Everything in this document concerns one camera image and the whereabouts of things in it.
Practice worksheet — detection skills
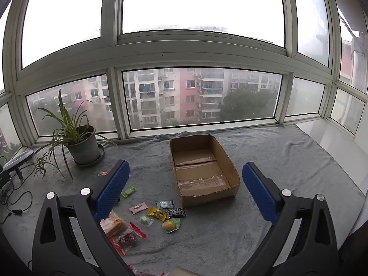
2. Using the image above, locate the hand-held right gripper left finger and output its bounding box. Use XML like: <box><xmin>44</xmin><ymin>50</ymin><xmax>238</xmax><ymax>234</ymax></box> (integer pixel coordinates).
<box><xmin>32</xmin><ymin>159</ymin><xmax>131</xmax><ymax>276</ymax></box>

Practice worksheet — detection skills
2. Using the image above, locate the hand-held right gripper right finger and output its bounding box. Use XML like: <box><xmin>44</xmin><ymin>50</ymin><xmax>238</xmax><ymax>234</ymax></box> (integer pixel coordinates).
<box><xmin>239</xmin><ymin>162</ymin><xmax>340</xmax><ymax>276</ymax></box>

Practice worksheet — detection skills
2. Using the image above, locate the orange cracker packet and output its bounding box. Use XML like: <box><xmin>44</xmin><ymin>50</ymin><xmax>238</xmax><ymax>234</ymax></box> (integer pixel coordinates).
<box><xmin>100</xmin><ymin>210</ymin><xmax>127</xmax><ymax>239</ymax></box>

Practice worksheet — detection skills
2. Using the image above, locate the yellow snack packet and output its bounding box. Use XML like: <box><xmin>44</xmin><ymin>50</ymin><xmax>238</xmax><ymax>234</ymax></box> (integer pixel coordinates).
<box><xmin>147</xmin><ymin>206</ymin><xmax>167</xmax><ymax>222</ymax></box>

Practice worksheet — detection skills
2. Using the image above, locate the red clear dried-fruit packet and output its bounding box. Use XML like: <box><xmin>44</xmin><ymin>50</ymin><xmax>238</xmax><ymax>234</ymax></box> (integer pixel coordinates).
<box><xmin>109</xmin><ymin>222</ymin><xmax>148</xmax><ymax>256</ymax></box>

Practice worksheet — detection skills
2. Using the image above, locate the cardboard box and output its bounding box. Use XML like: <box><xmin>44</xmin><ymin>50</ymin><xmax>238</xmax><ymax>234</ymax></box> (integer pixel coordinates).
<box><xmin>169</xmin><ymin>134</ymin><xmax>241</xmax><ymax>207</ymax></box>

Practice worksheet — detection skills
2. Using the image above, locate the bright green candy packet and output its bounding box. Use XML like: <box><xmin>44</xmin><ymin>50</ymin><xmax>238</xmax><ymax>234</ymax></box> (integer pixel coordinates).
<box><xmin>120</xmin><ymin>186</ymin><xmax>136</xmax><ymax>199</ymax></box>

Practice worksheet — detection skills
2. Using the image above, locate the grey-green pot saucer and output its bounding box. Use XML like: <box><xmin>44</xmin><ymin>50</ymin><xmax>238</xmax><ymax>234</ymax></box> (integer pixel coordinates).
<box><xmin>73</xmin><ymin>143</ymin><xmax>105</xmax><ymax>167</ymax></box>

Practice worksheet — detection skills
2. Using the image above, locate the pink snack packet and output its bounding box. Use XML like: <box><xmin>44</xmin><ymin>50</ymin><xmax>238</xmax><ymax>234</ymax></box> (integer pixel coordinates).
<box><xmin>129</xmin><ymin>203</ymin><xmax>148</xmax><ymax>215</ymax></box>

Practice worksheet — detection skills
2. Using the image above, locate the grey-green plant pot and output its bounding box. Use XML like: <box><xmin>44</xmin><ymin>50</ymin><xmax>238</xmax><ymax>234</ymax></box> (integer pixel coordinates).
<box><xmin>67</xmin><ymin>125</ymin><xmax>100</xmax><ymax>164</ymax></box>

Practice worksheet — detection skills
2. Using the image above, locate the grey blanket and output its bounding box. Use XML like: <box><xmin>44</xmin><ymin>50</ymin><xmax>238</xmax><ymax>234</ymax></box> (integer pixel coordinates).
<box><xmin>0</xmin><ymin>124</ymin><xmax>365</xmax><ymax>276</ymax></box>

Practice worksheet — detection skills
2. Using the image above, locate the black patterned snack packet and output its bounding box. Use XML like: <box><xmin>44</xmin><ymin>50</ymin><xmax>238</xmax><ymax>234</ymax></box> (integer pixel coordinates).
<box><xmin>165</xmin><ymin>207</ymin><xmax>186</xmax><ymax>219</ymax></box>

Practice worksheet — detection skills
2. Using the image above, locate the green plant leaf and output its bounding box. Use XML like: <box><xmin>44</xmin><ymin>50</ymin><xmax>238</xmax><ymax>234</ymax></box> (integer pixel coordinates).
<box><xmin>24</xmin><ymin>89</ymin><xmax>121</xmax><ymax>183</ymax></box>

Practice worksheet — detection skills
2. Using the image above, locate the red white snack packet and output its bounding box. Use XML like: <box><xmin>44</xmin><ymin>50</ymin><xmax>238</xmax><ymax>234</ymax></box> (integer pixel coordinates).
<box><xmin>126</xmin><ymin>264</ymin><xmax>166</xmax><ymax>276</ymax></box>

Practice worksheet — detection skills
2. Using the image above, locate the pink white apartment building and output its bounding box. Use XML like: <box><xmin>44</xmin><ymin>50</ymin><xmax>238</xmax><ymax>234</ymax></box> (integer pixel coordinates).
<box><xmin>29</xmin><ymin>67</ymin><xmax>282</xmax><ymax>134</ymax></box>

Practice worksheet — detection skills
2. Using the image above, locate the beige snack packet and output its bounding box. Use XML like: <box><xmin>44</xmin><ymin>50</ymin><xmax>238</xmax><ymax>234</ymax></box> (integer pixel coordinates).
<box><xmin>170</xmin><ymin>267</ymin><xmax>197</xmax><ymax>276</ymax></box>

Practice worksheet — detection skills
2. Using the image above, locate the black cable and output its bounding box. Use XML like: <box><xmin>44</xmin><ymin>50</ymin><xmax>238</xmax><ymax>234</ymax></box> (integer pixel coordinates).
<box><xmin>0</xmin><ymin>184</ymin><xmax>33</xmax><ymax>225</ymax></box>

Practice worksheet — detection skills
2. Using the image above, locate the white ring light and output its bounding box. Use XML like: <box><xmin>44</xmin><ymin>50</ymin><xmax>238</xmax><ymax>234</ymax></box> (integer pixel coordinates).
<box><xmin>1</xmin><ymin>149</ymin><xmax>34</xmax><ymax>180</ymax></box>

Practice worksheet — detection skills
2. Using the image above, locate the white window frame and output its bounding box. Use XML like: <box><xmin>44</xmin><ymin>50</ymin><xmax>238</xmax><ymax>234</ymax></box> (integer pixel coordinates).
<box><xmin>0</xmin><ymin>0</ymin><xmax>368</xmax><ymax>147</ymax></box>

